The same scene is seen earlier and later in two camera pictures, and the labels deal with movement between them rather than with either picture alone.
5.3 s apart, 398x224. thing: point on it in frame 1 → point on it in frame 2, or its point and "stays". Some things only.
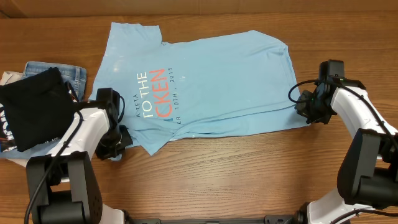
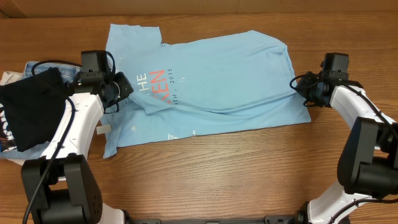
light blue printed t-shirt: (212, 84) stays
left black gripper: (103, 154) → (126, 88)
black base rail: (268, 219) stays
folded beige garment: (7, 78) stays
